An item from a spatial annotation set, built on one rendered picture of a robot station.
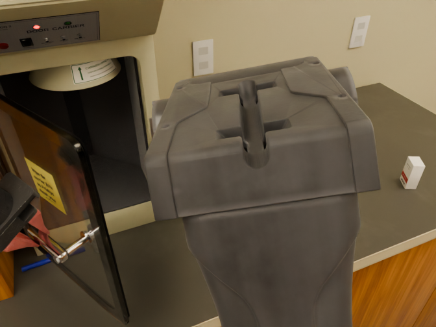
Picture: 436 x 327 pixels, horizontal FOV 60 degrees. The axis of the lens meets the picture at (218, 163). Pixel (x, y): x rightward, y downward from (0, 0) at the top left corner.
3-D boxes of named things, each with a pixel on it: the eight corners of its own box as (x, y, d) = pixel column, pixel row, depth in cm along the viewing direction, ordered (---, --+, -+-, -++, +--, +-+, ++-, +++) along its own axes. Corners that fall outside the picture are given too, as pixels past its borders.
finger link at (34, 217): (12, 248, 58) (-38, 224, 50) (45, 209, 60) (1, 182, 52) (36, 271, 54) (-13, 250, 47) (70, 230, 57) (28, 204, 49)
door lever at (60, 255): (58, 219, 62) (54, 207, 60) (94, 247, 57) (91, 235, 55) (27, 239, 58) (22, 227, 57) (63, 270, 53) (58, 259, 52)
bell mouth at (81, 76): (27, 62, 80) (19, 36, 76) (111, 50, 85) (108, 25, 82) (30, 98, 67) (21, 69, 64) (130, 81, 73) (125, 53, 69)
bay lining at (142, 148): (37, 166, 100) (-13, 32, 79) (133, 144, 108) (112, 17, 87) (42, 229, 83) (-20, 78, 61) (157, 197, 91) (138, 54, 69)
